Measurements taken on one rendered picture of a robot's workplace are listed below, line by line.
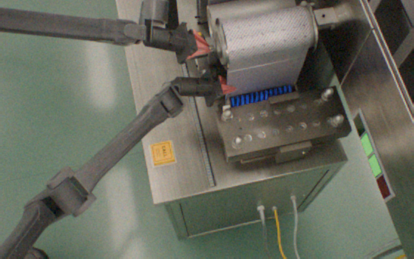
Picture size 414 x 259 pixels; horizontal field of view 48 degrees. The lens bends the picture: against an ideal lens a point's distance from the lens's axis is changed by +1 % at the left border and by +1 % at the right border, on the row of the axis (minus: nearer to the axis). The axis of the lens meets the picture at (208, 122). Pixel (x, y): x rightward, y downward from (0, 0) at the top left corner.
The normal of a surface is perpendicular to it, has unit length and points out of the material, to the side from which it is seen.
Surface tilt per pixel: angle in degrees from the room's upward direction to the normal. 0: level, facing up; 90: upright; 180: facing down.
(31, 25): 33
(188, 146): 0
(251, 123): 0
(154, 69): 0
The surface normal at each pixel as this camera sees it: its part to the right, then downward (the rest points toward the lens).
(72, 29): 0.33, 0.06
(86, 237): 0.00, -0.39
